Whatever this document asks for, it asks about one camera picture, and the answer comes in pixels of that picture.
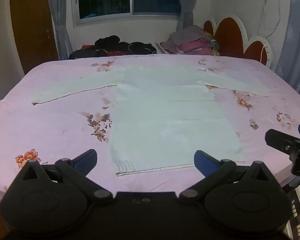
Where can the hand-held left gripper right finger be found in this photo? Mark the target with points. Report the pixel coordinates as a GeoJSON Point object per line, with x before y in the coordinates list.
{"type": "Point", "coordinates": [204, 160]}

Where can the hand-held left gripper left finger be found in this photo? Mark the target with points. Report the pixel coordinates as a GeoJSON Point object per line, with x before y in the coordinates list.
{"type": "Point", "coordinates": [86, 158]}

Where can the white knit sweater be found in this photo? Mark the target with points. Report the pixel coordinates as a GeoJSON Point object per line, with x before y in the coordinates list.
{"type": "Point", "coordinates": [170, 120]}

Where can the pile of dark clothes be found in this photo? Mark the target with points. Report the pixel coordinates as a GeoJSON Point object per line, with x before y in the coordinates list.
{"type": "Point", "coordinates": [112, 46]}

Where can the stack of folded clothes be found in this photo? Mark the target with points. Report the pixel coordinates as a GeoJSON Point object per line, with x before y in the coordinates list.
{"type": "Point", "coordinates": [190, 41]}

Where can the pink floral bedsheet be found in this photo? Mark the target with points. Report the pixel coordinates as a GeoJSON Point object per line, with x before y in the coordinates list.
{"type": "Point", "coordinates": [52, 125]}

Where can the pale patterned curtain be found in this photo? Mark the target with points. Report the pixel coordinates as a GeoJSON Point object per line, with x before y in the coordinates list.
{"type": "Point", "coordinates": [296, 42]}

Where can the red and white headboard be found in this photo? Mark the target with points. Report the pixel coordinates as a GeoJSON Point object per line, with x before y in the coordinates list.
{"type": "Point", "coordinates": [233, 35]}

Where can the striped pillow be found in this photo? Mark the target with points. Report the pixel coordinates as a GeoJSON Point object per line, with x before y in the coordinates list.
{"type": "Point", "coordinates": [159, 48]}

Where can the grey-blue curtain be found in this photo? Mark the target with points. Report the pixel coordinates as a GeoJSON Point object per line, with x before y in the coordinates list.
{"type": "Point", "coordinates": [188, 2]}
{"type": "Point", "coordinates": [59, 22]}

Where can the brown wooden door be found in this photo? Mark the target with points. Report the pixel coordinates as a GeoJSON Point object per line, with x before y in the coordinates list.
{"type": "Point", "coordinates": [32, 22]}

